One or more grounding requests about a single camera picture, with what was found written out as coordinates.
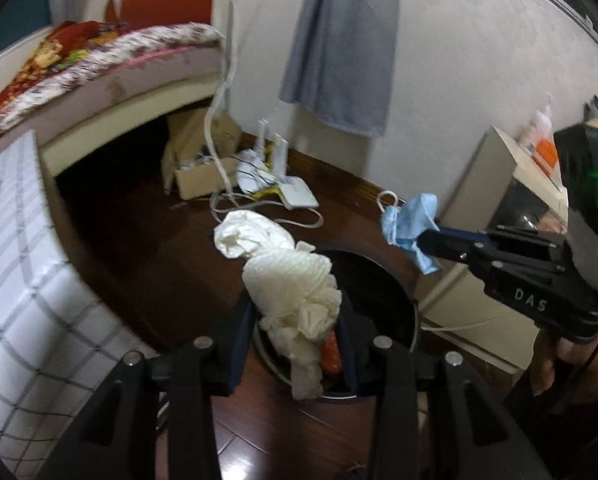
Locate light blue face mask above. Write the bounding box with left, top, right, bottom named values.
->
left=376, top=191, right=441, bottom=275

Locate white tissue wad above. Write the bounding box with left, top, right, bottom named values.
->
left=214, top=209, right=342, bottom=400

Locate orange plastic bag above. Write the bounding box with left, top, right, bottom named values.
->
left=320, top=332, right=342, bottom=374

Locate black round trash bin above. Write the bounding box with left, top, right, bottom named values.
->
left=254, top=248, right=419, bottom=401

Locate person's right hand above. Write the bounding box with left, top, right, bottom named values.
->
left=529, top=330, right=598, bottom=403

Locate white grid tablecloth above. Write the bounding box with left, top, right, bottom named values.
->
left=0, top=131, right=156, bottom=479

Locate white orange bottle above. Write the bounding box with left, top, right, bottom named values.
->
left=518, top=93, right=558, bottom=178

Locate grey curtain right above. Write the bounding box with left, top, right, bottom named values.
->
left=279, top=0, right=401, bottom=138

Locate white wifi router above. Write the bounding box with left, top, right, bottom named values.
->
left=233, top=119, right=318, bottom=210

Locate brown cardboard box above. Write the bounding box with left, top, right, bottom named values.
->
left=161, top=107, right=242, bottom=200

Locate bed with floral sheet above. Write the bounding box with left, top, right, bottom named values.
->
left=0, top=23, right=223, bottom=176

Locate red patterned blanket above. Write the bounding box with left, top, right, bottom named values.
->
left=0, top=21, right=130, bottom=125

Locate white cable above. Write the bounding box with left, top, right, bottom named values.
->
left=203, top=0, right=325, bottom=231

